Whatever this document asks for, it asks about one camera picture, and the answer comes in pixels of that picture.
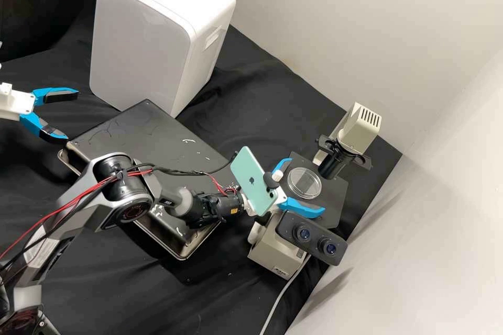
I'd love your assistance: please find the right wrist camera phone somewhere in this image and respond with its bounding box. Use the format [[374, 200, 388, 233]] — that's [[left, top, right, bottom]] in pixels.
[[229, 146, 291, 218]]

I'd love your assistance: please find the cream microscope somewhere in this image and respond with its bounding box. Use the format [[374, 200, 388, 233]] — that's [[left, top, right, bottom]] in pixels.
[[247, 101, 384, 281]]

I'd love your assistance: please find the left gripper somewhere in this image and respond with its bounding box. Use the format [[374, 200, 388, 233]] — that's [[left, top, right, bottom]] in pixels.
[[0, 82, 80, 144]]

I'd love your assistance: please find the black cable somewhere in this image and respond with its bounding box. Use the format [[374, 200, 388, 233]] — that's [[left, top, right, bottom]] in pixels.
[[151, 159, 236, 176]]

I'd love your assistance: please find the white box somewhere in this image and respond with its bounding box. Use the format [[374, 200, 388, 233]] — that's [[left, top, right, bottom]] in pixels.
[[89, 0, 237, 118]]

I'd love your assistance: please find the petri dish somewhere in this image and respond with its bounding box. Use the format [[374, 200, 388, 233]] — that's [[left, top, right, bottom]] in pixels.
[[283, 166, 324, 199]]

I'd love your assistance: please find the grey cable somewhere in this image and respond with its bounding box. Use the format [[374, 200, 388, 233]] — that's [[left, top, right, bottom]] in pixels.
[[262, 267, 300, 335]]

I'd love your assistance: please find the black tray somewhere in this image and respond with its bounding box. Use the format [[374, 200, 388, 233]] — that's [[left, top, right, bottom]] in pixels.
[[58, 99, 237, 262]]

